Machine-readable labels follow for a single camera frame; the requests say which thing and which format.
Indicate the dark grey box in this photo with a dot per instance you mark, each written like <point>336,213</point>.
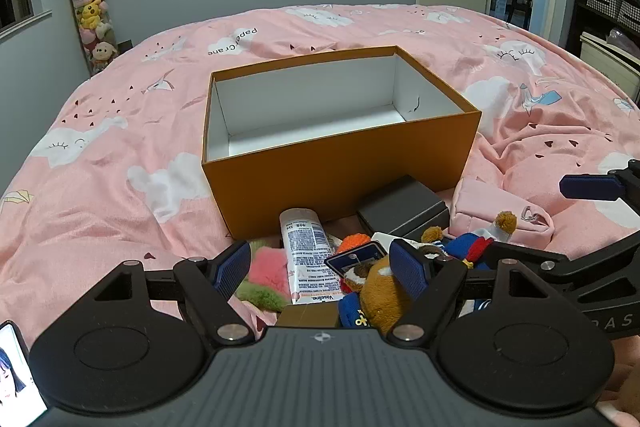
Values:
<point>400,207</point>

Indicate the brown plush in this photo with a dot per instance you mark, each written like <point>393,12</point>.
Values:
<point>380,302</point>

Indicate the light pink fabric pouch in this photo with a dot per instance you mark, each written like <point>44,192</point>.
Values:
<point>480,207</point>

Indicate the pink and green fluffy toy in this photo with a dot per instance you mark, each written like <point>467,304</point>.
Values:
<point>265,272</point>

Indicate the dark blue picture card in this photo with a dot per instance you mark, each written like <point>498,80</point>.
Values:
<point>357,259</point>

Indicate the hanging column of plush toys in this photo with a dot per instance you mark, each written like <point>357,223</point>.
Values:
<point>90,17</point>

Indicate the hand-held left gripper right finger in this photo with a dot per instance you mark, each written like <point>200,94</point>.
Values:
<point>407,267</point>

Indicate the clear plastic bag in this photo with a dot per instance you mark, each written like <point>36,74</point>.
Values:
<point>622,39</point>

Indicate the smartphone with lit screen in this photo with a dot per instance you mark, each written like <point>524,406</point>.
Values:
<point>15,377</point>

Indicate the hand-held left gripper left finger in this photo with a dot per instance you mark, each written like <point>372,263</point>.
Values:
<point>232,264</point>

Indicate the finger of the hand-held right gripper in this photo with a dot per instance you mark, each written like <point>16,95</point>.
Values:
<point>590,187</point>
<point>575,264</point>

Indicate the white storage bin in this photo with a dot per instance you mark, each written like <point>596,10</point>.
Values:
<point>607,62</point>

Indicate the orange knitted ball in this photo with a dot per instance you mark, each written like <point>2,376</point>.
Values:
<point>352,241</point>

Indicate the orange cardboard box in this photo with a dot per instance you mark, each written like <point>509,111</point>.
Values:
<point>325,177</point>

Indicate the white lotion tube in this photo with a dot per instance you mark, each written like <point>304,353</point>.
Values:
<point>305,252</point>

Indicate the wooden blocks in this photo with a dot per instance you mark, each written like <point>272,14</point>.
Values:
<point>307,317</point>

